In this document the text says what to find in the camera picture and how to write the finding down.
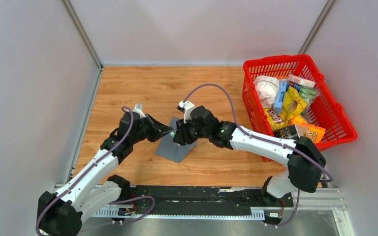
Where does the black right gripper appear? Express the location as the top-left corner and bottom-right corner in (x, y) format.
(173, 116), (210, 147)

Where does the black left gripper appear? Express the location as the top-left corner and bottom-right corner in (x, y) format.
(130, 114), (172, 144)

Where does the grey-blue paper envelope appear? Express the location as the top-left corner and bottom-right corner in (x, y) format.
(155, 117), (197, 163)

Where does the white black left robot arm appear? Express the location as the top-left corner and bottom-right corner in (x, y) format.
(35, 107), (173, 236)

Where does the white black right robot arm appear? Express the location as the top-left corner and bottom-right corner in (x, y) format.
(173, 102), (326, 206)

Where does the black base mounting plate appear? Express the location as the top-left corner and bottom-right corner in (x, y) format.
(120, 185), (294, 216)

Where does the white crumpled plastic bag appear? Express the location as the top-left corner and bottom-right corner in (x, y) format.
(253, 75), (280, 109)

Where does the black snack bag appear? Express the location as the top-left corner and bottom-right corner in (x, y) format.
(273, 124), (307, 140)

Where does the blue box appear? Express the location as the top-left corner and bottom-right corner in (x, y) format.
(273, 78), (288, 115)

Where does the yellow Lays chips bag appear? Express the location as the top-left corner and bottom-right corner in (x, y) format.
(264, 87), (308, 131)

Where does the orange snack bag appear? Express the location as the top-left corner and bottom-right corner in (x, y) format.
(290, 115), (326, 144)

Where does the white red carton box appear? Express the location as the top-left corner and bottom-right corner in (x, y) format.
(288, 74), (316, 88)

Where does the green snack packet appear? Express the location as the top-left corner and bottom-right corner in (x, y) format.
(298, 87), (319, 106)

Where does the red plastic shopping basket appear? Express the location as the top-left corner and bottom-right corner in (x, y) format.
(242, 54), (358, 151)

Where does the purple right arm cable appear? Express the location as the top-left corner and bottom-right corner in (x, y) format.
(182, 83), (334, 228)

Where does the aluminium frame rail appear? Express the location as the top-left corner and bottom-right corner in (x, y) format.
(37, 181), (354, 236)

